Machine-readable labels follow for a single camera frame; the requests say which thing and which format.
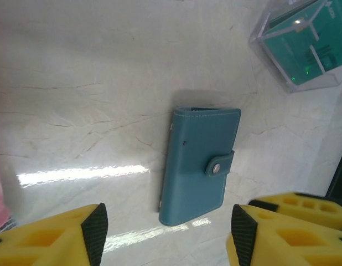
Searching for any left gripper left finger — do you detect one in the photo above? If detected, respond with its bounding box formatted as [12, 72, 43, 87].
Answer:
[0, 203, 108, 266]

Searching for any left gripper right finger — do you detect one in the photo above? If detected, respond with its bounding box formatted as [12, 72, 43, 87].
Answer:
[225, 204, 342, 266]

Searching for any blue green box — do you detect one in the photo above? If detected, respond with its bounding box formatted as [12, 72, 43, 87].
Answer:
[158, 105, 242, 227]

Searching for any teal card stack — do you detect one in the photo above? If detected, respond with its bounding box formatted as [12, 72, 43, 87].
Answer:
[263, 0, 342, 85]

